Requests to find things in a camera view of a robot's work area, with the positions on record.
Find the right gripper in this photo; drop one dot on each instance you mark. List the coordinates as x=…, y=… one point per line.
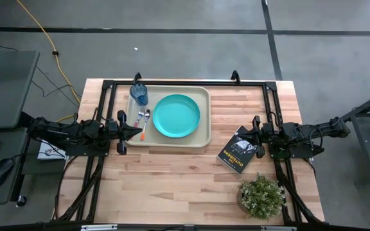
x=260, y=136

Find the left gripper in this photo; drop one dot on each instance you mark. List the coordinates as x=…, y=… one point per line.
x=116, y=131

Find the blue faceted plastic cup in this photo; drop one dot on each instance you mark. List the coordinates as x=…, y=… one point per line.
x=139, y=94

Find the beige plastic tray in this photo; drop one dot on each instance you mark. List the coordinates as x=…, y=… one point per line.
x=172, y=142

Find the turquoise round plate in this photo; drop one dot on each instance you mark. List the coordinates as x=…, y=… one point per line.
x=176, y=115

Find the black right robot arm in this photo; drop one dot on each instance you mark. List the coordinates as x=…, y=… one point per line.
x=300, y=136

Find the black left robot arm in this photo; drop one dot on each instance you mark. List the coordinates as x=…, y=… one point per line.
x=75, y=131

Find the black paperback book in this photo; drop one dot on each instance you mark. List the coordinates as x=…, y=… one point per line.
x=236, y=157

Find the small green leafy plant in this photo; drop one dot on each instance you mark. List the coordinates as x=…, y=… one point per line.
x=262, y=195

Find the woven brown plant pot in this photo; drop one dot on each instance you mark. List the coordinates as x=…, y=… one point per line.
x=240, y=202

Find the white printed card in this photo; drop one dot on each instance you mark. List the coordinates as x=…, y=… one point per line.
x=48, y=152

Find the dark grey mat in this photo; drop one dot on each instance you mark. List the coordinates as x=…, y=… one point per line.
x=40, y=167

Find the dark grey desk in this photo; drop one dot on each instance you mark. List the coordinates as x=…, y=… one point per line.
x=8, y=144

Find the black metal stand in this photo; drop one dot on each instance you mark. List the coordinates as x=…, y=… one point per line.
x=369, y=102

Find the black round knob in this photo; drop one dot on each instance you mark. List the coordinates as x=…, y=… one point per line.
x=21, y=201

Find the grey raised desk top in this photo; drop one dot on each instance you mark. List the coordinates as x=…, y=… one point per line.
x=5, y=90

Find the black computer mouse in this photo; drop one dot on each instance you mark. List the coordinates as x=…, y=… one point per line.
x=0, y=171

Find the black aluminium table frame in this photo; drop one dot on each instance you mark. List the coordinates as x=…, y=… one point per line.
x=188, y=83

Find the black metal table rail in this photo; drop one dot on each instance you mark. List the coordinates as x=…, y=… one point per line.
x=153, y=228

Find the silver metal bracket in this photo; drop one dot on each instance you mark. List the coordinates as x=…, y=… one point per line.
x=98, y=227

